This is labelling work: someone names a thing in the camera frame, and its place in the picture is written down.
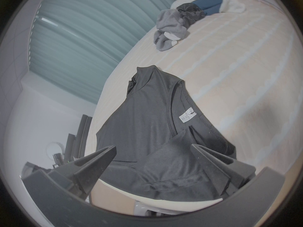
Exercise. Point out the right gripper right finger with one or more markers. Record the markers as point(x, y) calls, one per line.
point(220, 169)

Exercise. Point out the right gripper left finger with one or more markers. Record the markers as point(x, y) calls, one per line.
point(92, 169)

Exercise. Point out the black T-shirt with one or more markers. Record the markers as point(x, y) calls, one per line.
point(146, 126)

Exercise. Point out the bed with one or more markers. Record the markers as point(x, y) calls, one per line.
point(236, 67)

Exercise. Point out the blue-green curtain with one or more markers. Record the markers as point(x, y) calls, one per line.
point(71, 67)
point(106, 13)

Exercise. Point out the grey garment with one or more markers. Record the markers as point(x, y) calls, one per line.
point(170, 22)

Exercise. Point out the black glossy garment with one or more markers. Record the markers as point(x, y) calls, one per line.
point(189, 12)

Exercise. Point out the white garment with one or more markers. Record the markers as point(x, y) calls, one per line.
point(234, 5)

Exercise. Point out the dark blue garment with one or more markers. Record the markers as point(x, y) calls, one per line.
point(209, 3)

